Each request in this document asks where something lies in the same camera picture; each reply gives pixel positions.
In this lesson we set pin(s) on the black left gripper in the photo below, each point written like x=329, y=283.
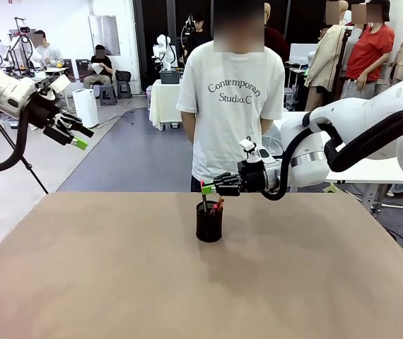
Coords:
x=44, y=111

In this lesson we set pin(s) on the white side table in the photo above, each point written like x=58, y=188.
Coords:
x=364, y=173

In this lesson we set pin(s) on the white air purifier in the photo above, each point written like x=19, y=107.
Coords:
x=85, y=106

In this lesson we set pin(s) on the white monitor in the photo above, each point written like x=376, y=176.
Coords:
x=300, y=53

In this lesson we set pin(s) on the table with cream cloth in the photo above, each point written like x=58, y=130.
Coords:
x=166, y=102

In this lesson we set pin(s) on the yellow green object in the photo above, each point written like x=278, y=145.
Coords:
x=330, y=188

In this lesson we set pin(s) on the grey plastic stool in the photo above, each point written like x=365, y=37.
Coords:
x=107, y=94
x=124, y=90

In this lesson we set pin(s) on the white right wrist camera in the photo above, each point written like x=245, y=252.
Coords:
x=254, y=152

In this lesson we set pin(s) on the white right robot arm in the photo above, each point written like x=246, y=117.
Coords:
x=360, y=111

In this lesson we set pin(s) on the plastic covered black chair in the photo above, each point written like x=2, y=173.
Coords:
x=274, y=136

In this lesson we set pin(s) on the seated person in black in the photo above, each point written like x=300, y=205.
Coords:
x=99, y=67

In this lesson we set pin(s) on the grey wall panel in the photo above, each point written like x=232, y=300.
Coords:
x=104, y=35

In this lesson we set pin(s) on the person in light shirt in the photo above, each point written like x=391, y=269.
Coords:
x=49, y=53

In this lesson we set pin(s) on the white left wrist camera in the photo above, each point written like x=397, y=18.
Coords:
x=60, y=83

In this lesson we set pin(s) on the small white background robot arm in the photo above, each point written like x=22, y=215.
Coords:
x=164, y=47

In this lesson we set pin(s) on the black bag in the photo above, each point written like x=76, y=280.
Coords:
x=123, y=75

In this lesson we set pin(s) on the standing person in black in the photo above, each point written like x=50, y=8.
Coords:
x=199, y=37

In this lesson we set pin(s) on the black mesh pen holder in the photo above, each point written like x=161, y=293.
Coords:
x=209, y=229

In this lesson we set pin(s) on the black tripod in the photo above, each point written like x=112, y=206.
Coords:
x=28, y=166

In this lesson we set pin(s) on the person in white t-shirt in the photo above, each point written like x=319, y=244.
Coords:
x=222, y=134

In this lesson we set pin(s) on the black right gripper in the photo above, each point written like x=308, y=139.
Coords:
x=252, y=176

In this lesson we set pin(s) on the black floor stand leg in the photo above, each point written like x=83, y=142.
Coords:
x=399, y=237

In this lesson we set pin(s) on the yellow pencil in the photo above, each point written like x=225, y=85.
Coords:
x=220, y=205

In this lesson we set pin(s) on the grey equipment box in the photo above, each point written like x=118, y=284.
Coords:
x=169, y=77

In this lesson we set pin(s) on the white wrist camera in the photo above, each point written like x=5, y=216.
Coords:
x=60, y=83
x=254, y=152

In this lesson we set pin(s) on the person in red shirt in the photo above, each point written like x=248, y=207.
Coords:
x=367, y=53

